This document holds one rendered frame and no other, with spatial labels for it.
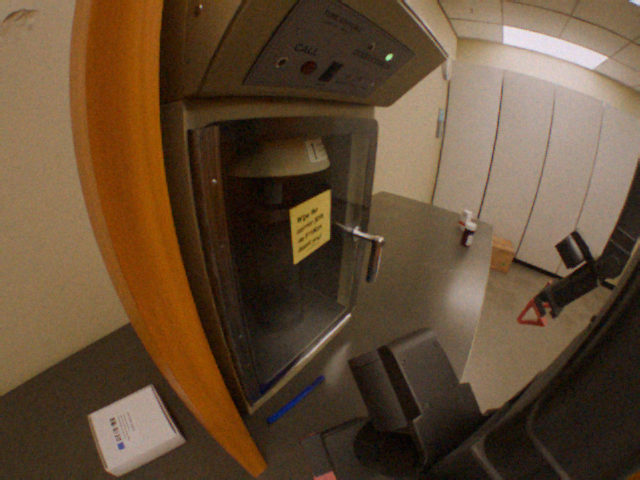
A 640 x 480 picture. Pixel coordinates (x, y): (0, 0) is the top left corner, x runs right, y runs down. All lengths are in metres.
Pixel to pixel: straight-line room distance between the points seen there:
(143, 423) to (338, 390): 0.36
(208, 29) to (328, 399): 0.53
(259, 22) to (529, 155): 3.15
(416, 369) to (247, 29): 0.22
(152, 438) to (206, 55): 0.50
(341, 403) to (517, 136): 3.05
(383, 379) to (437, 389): 0.04
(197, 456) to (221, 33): 0.53
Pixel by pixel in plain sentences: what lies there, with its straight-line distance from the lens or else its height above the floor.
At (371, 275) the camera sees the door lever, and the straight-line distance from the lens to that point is 0.45.
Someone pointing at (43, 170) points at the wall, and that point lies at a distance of 0.63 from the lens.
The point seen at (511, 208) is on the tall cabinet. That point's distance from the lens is 3.31.
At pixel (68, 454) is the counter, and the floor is 0.94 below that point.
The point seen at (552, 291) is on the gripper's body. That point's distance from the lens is 0.63.
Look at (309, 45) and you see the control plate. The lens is 0.21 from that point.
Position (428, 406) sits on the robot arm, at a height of 1.26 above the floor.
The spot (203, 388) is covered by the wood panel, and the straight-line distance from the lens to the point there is 0.19.
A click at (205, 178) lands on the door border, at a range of 0.21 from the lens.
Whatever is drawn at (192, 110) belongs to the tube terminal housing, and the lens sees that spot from 0.22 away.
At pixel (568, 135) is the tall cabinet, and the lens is 3.32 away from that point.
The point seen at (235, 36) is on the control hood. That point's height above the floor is 1.44.
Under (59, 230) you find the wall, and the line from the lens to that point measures 0.65.
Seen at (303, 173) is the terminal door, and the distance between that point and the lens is 0.29.
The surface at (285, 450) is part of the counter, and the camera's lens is 0.48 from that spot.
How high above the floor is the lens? 1.40
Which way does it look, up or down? 28 degrees down
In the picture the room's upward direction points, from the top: 3 degrees clockwise
